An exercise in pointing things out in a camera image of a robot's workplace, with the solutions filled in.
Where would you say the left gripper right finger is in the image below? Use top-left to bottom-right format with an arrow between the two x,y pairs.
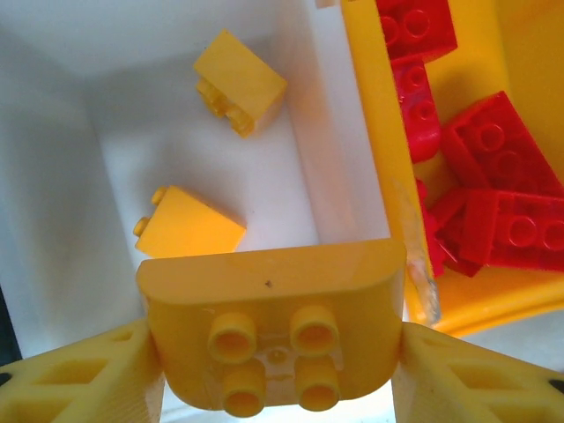
391,321 -> 564,423

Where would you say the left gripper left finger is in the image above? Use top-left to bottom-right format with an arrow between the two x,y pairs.
0,319 -> 167,423

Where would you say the rounded yellow lego brick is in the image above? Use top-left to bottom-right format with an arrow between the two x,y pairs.
135,240 -> 406,418

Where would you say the small red lego brick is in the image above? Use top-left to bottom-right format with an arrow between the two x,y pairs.
390,56 -> 442,165

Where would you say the white plastic bin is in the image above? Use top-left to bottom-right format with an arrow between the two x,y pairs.
0,0 -> 394,423

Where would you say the yellow plastic bin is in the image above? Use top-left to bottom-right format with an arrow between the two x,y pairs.
341,0 -> 564,339

